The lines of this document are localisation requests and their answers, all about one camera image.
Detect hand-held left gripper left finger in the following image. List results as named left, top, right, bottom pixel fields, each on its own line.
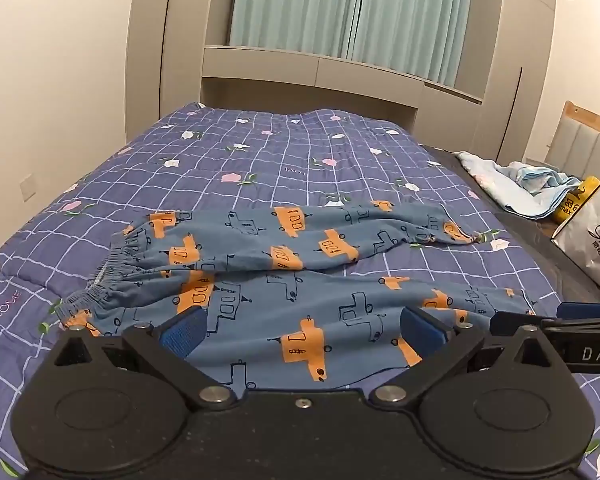
left=40, top=305, right=238, bottom=409

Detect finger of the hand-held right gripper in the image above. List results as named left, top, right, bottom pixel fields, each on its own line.
left=489, top=311, right=548, bottom=335
left=556, top=302, right=600, bottom=332

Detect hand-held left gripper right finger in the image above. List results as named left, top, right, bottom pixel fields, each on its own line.
left=370, top=305, right=572, bottom=407

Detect blue pants with orange trucks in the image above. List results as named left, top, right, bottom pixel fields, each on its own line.
left=56, top=200, right=538, bottom=392

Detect white shopping bag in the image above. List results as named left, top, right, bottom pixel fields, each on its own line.
left=551, top=166, right=600, bottom=302

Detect dark grey quilted mattress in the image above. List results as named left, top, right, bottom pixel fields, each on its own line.
left=420, top=144, right=600, bottom=306

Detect yellow plastic bag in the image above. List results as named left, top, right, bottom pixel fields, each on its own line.
left=551, top=176, right=600, bottom=223

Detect light blue crumpled cloth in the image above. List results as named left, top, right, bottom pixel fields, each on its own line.
left=454, top=151, right=583, bottom=220

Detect wooden padded headboard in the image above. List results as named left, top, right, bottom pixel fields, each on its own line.
left=549, top=101, right=600, bottom=182

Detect purple checked floral blanket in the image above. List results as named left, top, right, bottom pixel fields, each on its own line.
left=0, top=102, right=600, bottom=480

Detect beige built-in wardrobe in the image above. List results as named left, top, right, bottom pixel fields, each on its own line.
left=125, top=0, right=558, bottom=161

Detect teal window curtain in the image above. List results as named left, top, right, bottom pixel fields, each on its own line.
left=228, top=0, right=487, bottom=87

